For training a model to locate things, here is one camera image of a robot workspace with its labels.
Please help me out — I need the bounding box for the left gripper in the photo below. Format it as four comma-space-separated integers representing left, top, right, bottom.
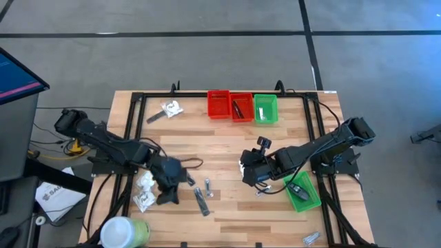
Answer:
150, 156, 189, 206

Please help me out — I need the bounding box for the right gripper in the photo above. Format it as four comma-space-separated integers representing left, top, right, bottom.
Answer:
240, 148, 278, 187

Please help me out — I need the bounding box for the black comb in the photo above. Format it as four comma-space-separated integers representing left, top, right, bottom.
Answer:
145, 110, 167, 125
192, 186, 211, 218
232, 99, 245, 120

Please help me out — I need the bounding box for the green plastic basket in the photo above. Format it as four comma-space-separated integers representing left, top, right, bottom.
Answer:
282, 170, 322, 214
253, 93, 279, 125

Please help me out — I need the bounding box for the red plastic basket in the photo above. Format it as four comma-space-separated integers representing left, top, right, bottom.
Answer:
229, 92, 256, 123
206, 90, 232, 121

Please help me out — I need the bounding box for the clear bag with silver items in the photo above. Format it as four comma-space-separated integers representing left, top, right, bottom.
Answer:
302, 231, 322, 247

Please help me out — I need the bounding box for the white printed paper sheet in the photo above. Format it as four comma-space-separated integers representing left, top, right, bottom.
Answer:
34, 167, 88, 223

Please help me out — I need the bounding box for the grey cabinet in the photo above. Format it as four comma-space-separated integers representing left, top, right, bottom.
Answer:
0, 92, 39, 183

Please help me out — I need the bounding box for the black computer mouse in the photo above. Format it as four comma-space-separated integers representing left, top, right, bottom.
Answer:
0, 226, 21, 248

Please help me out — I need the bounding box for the black floor stand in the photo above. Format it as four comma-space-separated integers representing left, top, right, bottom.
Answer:
409, 123, 441, 145

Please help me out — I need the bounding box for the computer monitor with blue screen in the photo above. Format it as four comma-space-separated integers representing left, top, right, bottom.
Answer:
0, 47, 51, 105

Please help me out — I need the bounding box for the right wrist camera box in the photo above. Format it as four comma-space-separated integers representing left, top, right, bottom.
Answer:
257, 136, 273, 156

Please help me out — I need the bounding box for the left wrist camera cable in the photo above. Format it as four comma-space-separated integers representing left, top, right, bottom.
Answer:
139, 136, 205, 170

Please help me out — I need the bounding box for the black metal table frame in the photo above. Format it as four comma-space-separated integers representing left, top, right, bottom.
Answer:
79, 81, 380, 248

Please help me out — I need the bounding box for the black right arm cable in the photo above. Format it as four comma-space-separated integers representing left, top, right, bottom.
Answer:
285, 88, 342, 138

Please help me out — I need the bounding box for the yellow floor cable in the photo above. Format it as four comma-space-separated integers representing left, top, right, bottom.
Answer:
29, 137, 92, 161

